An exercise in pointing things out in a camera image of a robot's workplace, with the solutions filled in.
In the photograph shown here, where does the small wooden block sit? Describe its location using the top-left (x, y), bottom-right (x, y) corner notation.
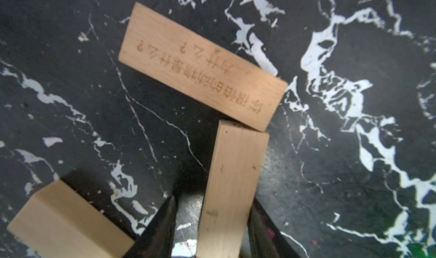
top-left (196, 120), bottom-right (269, 258)

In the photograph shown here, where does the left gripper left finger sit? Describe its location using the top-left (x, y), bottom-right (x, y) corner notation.
top-left (123, 195), bottom-right (177, 258)

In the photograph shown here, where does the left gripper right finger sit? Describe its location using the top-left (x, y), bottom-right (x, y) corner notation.
top-left (248, 198), bottom-right (300, 258)

